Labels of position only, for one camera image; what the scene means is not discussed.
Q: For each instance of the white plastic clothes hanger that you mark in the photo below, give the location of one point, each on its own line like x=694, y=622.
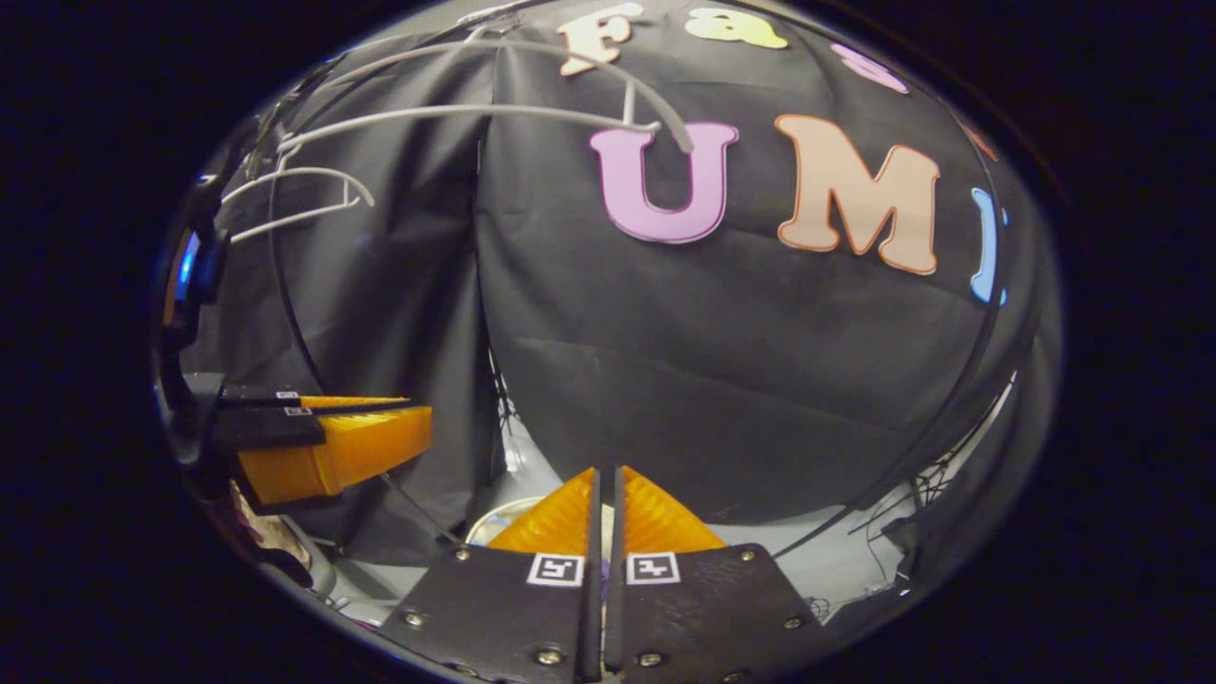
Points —
x=475, y=110
x=313, y=172

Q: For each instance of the black metal clothes rack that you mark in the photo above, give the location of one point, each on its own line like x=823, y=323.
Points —
x=273, y=247

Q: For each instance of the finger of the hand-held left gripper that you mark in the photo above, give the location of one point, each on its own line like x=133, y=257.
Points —
x=313, y=401
x=342, y=451

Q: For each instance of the black backdrop cloth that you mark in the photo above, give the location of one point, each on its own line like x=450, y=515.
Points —
x=712, y=380

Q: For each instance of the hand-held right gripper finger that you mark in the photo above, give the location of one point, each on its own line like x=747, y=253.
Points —
x=591, y=617
x=614, y=608

